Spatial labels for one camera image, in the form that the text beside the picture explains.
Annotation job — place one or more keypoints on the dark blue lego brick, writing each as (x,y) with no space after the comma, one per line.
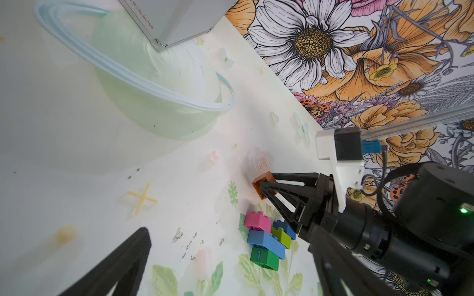
(286,227)

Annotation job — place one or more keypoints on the light blue long lego brick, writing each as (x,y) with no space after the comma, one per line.
(264,240)

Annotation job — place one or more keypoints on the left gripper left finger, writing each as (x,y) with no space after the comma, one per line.
(120,272)

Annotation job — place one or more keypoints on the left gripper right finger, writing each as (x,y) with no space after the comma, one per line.
(337,268)

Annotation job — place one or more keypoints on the silver metal case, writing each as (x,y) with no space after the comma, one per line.
(167,23)

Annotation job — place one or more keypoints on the clear glass bowl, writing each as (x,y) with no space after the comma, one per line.
(175,94)

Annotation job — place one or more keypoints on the pink lego brick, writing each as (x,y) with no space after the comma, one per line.
(257,221)

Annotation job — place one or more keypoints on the orange lego brick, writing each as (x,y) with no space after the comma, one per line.
(264,178)

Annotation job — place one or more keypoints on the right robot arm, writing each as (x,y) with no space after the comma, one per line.
(427,238)

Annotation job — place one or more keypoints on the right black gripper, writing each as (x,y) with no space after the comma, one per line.
(304,206)

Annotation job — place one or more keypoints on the lime green lego brick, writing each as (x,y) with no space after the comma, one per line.
(282,237)

